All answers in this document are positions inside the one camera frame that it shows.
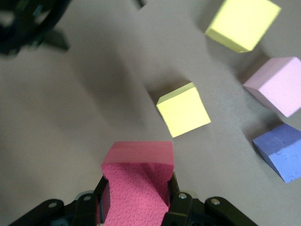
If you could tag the brown table cover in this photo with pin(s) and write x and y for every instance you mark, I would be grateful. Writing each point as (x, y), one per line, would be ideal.
(70, 117)

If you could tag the yellow foam cube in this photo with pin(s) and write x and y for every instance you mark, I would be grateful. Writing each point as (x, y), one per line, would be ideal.
(183, 109)
(243, 24)

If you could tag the purple foam cube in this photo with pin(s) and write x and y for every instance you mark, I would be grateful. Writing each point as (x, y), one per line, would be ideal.
(282, 155)

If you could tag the red foam cube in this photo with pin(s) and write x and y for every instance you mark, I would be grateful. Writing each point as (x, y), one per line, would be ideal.
(138, 183)

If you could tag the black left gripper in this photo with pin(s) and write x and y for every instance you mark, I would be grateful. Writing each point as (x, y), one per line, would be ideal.
(21, 23)

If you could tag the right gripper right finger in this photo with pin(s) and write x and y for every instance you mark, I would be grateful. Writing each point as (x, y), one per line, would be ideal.
(188, 209)

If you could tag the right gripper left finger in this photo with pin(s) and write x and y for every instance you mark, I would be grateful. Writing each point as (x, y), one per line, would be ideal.
(89, 207)

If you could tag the pink foam cube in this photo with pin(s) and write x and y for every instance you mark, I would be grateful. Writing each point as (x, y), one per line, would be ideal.
(275, 87)

